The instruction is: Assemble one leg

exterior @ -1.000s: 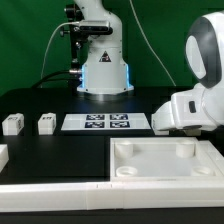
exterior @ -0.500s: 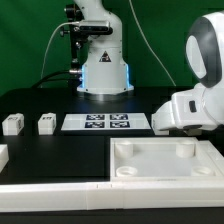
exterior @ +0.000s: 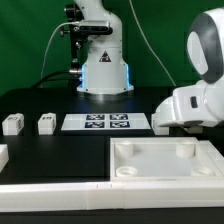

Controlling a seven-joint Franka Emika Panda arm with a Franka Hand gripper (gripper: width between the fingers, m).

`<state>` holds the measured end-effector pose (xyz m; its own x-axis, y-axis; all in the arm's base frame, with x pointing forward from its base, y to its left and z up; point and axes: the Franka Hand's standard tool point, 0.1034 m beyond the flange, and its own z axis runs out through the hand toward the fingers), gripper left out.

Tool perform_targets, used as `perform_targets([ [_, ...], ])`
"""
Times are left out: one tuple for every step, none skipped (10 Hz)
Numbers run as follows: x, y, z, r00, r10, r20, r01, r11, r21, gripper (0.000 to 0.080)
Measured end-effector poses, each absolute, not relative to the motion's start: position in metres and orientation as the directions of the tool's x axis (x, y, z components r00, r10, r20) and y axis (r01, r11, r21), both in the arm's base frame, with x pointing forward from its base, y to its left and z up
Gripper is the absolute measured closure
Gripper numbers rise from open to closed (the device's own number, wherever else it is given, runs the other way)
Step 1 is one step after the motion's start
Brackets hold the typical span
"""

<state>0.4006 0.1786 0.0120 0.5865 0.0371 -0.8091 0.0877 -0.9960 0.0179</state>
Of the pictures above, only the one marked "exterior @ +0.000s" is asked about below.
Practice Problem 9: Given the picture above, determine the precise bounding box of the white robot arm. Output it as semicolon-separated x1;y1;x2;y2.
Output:
74;0;224;127

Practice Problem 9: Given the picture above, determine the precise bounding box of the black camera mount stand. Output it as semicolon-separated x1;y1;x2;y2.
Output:
60;3;84;90

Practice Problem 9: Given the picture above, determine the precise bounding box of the white front fence wall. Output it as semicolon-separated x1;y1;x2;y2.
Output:
0;180;224;212

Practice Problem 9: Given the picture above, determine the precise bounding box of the white cable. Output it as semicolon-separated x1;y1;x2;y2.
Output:
40;21;80;81

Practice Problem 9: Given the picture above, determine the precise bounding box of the white left fence piece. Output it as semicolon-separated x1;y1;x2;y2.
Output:
0;144;9;172

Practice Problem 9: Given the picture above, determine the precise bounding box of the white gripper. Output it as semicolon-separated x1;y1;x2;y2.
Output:
155;80;224;127

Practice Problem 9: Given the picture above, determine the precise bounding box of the white square tabletop part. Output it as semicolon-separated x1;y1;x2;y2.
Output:
110;137;224;182

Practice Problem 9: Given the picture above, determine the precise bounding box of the white marker plate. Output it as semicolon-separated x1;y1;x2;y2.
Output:
62;113;150;131

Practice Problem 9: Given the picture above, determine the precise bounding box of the black cable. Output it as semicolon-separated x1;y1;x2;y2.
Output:
31;70;81;89

